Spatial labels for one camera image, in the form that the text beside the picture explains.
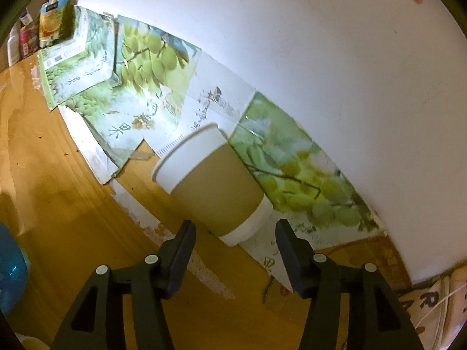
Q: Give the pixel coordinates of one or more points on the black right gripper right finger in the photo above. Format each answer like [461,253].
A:
[377,320]

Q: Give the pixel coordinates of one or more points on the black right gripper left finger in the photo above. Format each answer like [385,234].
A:
[95,319]

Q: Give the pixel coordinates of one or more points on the brown sleeve paper cup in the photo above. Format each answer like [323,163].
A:
[204,174]

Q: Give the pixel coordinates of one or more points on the blue plastic cup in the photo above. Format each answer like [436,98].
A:
[14,271]

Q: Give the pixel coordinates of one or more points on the letter print canvas bag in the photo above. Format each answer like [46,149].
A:
[438,313]

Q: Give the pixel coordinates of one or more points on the green grape printed cardboard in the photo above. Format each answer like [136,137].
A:
[134,83]

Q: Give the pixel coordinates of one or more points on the white lotion bottle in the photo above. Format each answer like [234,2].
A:
[13,46]

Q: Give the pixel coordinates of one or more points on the orange juice carton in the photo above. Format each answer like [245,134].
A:
[51,17]

